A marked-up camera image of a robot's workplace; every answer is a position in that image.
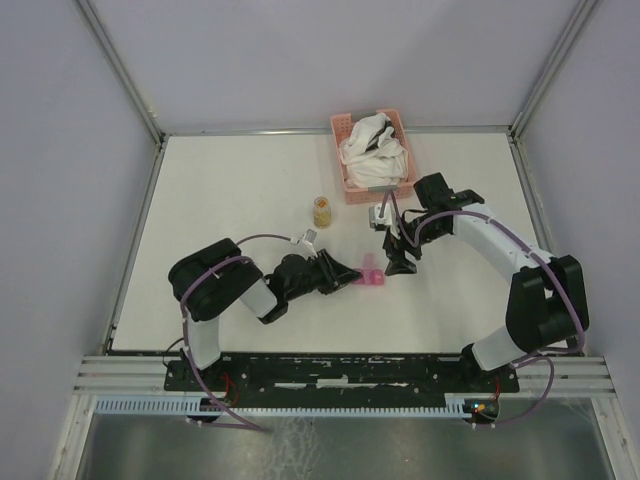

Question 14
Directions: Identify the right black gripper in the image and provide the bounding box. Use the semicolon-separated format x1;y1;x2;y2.
382;214;446;277

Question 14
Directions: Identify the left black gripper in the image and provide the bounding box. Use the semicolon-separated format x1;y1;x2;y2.
286;248;362;302

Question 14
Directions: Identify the pink pill organizer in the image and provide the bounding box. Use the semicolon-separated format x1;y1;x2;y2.
353;253;385;287

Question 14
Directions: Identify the glass pill bottle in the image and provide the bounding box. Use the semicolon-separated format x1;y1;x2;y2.
313;196;332;228

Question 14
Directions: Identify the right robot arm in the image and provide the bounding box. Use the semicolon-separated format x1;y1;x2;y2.
369;173;590;391

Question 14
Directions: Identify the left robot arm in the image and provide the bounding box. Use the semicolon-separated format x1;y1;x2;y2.
168;238;362;390

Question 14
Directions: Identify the white cloth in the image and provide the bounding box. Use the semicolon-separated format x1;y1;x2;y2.
338;112;409;189

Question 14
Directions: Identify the pink plastic basket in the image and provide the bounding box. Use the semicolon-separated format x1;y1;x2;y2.
330;109;417;204

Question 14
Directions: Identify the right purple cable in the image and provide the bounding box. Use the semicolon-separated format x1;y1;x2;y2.
379;192;587;429

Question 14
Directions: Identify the purple cable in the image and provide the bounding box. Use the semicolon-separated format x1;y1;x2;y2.
179;232;306;434
379;192;587;429

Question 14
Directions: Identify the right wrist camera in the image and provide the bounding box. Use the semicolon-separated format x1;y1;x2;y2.
369;202;401;240

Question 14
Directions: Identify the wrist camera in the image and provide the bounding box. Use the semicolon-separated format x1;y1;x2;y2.
369;202;401;240
298;229;317;257

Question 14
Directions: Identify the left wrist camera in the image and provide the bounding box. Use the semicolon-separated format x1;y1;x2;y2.
298;229;317;257

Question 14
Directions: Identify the white cable duct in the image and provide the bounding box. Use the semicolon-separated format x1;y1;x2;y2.
94;394;471;419

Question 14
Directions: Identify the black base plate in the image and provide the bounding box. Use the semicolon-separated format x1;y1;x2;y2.
164;351;521;407

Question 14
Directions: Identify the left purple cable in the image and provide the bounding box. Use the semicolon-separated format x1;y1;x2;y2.
179;232;306;434

